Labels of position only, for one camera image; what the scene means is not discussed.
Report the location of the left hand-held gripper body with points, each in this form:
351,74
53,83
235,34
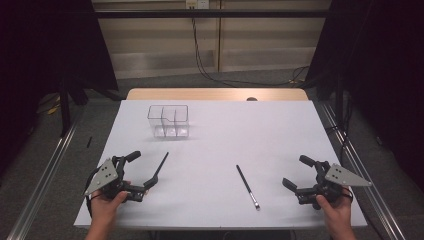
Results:
103,176

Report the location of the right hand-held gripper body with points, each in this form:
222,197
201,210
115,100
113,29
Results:
343,176

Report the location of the black makeup brush tan bristles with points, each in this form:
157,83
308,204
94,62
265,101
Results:
162,162

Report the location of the black makeup brush silver ferrule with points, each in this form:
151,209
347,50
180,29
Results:
248,187

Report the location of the clear plastic organizer box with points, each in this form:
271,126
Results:
168,121

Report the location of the person's left hand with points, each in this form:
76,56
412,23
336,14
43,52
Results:
103,208

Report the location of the person's right hand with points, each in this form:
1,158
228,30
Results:
338,211

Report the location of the small black floor item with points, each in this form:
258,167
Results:
89,142

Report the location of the white table mat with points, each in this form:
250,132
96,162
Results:
216,150

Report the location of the black metal stand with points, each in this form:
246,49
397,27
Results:
339,83
65,110

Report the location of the yellow floor item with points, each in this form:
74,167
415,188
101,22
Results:
53,110

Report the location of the dark table grommet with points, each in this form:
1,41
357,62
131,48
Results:
251,99

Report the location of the wooden table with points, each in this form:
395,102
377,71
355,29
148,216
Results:
200,94

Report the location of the black curtain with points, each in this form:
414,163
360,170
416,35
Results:
40,66
383,83

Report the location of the black horizontal bar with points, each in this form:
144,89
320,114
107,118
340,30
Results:
213,13

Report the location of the aluminium floor rail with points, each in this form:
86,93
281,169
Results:
43,173
366,173

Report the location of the white wall socket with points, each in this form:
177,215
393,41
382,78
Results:
197,4

